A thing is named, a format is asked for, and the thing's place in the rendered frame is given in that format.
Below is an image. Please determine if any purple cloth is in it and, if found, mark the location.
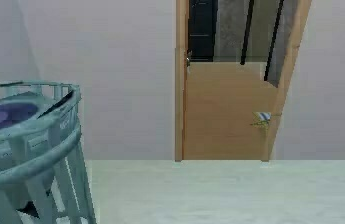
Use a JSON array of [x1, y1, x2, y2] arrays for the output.
[[0, 102, 41, 134]]

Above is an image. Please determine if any black pole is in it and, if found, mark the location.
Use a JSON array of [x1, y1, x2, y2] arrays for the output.
[[263, 0, 285, 82], [239, 0, 256, 66]]

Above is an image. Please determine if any small striped object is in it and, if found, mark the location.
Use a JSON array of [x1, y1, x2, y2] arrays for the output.
[[250, 111, 273, 129]]

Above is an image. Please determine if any black cabinet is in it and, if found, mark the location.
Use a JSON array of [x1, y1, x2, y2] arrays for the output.
[[188, 0, 219, 63]]

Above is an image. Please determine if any pale green slatted basket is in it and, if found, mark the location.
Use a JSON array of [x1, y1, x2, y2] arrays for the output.
[[0, 79, 98, 224]]

